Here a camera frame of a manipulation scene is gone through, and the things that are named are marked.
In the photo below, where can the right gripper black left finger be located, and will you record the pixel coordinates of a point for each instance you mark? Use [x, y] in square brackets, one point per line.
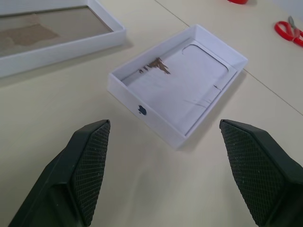
[71, 179]

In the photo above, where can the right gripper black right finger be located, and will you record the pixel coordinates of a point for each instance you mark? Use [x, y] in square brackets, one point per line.
[260, 170]

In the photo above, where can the white phone box lid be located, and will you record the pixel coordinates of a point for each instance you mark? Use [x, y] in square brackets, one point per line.
[189, 78]

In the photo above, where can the white cardboard box tray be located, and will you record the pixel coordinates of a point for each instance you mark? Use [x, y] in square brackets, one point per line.
[71, 50]

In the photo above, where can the red round object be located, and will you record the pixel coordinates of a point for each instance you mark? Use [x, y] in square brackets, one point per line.
[236, 1]

